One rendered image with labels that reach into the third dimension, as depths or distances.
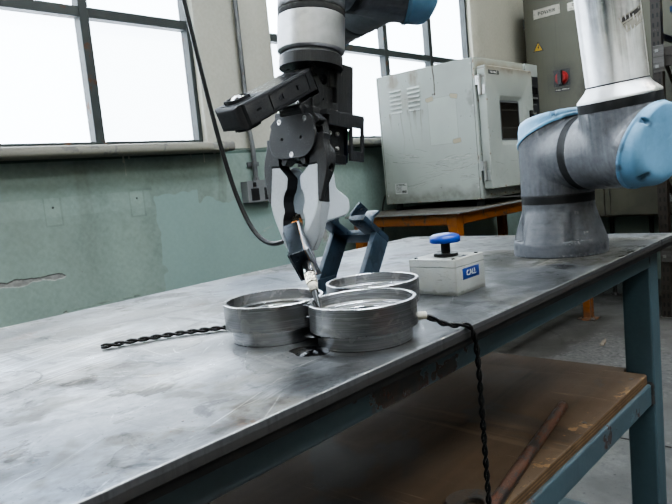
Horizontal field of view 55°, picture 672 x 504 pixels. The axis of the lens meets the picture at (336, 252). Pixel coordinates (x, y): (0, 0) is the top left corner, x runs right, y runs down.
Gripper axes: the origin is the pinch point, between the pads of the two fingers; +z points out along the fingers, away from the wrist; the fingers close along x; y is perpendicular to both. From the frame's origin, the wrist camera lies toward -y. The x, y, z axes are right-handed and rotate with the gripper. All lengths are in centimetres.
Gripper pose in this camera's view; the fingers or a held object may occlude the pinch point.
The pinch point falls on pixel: (297, 237)
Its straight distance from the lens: 70.5
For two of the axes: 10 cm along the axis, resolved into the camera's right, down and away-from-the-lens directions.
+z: 0.0, 10.0, 0.2
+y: 6.8, -0.1, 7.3
